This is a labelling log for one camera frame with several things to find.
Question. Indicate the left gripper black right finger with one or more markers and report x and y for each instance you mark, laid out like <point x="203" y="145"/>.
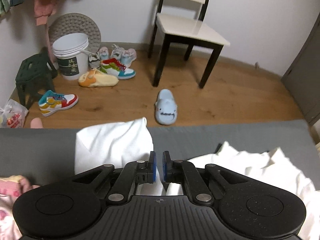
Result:
<point x="186" y="174"/>

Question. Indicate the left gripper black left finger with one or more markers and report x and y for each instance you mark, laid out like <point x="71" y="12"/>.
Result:
<point x="133" y="175"/>

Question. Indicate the white garment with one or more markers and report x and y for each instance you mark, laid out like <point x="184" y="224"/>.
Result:
<point x="122" y="142"/>

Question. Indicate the blue shark slipper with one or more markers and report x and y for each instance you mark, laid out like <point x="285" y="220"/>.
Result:
<point x="165" y="108"/>

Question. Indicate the yellow plush slipper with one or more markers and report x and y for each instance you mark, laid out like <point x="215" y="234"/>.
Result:
<point x="96" y="78"/>

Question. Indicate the grey bed sheet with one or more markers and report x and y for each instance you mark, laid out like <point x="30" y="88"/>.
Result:
<point x="47" y="155"/>

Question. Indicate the colourful sneaker by bucket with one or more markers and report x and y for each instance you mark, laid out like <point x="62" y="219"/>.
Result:
<point x="115" y="68"/>

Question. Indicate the pink slipper tip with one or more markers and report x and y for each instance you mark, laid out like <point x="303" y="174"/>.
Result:
<point x="36" y="123"/>

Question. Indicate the colourful sneaker near stool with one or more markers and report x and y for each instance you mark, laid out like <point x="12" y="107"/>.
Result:
<point x="52" y="102"/>

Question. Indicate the pastel sneaker right back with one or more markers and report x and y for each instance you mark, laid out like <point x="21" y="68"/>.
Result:
<point x="125" y="57"/>

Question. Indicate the pastel sneaker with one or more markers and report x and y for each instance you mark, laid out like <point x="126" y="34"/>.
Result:
<point x="125" y="57"/>
<point x="94" y="60"/>

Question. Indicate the pastel sneaker left back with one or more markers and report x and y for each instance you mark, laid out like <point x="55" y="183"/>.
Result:
<point x="94" y="60"/>

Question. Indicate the pink floral blanket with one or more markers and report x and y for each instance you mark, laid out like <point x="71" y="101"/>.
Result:
<point x="11" y="188"/>

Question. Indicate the plastic snack bag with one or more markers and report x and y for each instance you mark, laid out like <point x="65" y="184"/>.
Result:
<point x="13" y="115"/>

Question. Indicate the white plastic bucket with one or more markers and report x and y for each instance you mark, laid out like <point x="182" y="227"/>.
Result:
<point x="71" y="56"/>

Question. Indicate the dark green plastic stool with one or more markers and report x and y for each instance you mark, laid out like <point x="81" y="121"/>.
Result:
<point x="35" y="73"/>

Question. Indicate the grey wardrobe cabinet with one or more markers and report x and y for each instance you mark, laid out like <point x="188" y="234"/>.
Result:
<point x="302" y="77"/>

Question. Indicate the grey round nubbed mat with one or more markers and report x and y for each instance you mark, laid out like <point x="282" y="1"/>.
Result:
<point x="76" y="23"/>

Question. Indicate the white black wooden chair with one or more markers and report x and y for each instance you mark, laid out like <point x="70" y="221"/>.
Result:
<point x="191" y="32"/>

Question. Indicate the pink hanging garment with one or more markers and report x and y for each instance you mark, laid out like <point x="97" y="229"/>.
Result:
<point x="43" y="9"/>

